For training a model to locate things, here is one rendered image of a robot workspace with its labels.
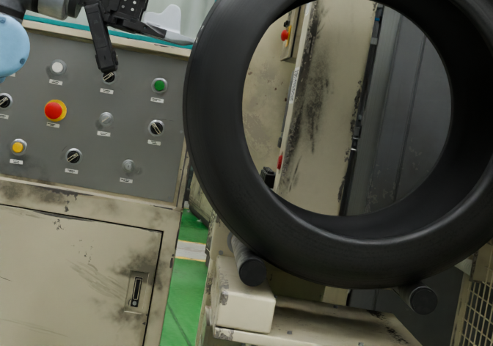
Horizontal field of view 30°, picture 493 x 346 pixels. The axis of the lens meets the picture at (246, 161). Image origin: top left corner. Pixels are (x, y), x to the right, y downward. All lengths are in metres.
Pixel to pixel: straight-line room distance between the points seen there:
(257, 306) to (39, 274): 0.83
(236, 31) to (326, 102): 0.45
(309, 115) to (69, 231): 0.67
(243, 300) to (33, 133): 0.90
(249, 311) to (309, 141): 0.47
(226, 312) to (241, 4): 0.49
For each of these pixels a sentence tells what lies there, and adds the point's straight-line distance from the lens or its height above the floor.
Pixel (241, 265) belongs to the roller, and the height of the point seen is 0.91.
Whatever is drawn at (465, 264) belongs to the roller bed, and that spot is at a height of 0.93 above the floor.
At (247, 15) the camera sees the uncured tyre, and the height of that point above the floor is 1.30.
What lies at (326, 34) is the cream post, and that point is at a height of 1.33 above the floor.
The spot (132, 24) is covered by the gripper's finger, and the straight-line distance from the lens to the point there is 1.51.
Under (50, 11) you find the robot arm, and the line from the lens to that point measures 1.55.
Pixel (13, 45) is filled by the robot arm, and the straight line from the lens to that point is 1.40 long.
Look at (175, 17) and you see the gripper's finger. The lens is 1.53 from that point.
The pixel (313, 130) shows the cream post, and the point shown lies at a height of 1.14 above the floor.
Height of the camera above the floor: 1.15
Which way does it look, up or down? 3 degrees down
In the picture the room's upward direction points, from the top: 10 degrees clockwise
